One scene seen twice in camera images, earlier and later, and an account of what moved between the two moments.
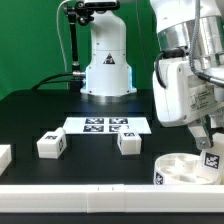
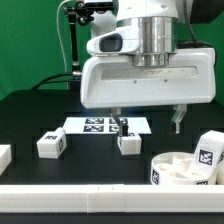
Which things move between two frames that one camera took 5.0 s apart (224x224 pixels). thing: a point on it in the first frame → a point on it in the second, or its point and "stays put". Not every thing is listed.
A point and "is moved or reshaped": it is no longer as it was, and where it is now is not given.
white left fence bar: (5, 157) stays put
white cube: (212, 161) is moved or reshaped
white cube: (52, 144) stays put
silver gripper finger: (201, 130) → (115, 112)
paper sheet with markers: (106, 124) stays put
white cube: (129, 141) stays put
